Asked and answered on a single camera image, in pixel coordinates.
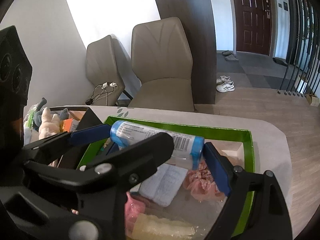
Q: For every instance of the beige bunny plush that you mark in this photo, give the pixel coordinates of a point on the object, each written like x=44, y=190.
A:
x=50, y=124

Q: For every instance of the dark brown entrance door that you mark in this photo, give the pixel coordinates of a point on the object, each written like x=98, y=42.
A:
x=253, y=26

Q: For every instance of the blue white bottle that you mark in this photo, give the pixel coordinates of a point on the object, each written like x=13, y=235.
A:
x=175, y=148

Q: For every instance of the left human hand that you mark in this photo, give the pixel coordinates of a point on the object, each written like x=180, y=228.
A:
x=75, y=212

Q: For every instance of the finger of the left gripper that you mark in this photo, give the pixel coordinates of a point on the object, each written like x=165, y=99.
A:
x=82, y=136
x=123, y=169

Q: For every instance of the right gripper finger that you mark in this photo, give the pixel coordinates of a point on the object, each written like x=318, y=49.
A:
x=268, y=217

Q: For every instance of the black storage box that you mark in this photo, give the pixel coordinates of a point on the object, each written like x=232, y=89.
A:
x=79, y=118

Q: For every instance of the small cardboard box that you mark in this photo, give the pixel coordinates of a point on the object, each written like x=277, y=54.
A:
x=312, y=100

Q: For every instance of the pink mesh bath puff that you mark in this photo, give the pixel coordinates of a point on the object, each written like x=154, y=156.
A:
x=202, y=185

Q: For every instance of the white sneakers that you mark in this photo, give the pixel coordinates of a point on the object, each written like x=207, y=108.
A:
x=224, y=84

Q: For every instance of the pink folded cloth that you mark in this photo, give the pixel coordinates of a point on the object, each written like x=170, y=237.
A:
x=135, y=205

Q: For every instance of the white chargers with cables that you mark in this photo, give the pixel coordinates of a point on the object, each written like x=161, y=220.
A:
x=102, y=91

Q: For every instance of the green gift box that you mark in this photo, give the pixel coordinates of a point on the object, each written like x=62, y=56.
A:
x=209, y=133

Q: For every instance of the grey slippers by door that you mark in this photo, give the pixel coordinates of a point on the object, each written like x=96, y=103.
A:
x=229, y=56

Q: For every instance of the black slat room divider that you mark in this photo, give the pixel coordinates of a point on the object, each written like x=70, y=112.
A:
x=302, y=61

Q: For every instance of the grey dining chair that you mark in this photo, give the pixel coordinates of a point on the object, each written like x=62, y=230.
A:
x=101, y=67
x=162, y=60

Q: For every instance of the yellow bagged sponge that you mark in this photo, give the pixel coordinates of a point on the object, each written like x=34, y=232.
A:
x=152, y=227

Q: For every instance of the dark grey cabinet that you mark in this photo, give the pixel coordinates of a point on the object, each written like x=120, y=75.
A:
x=197, y=19

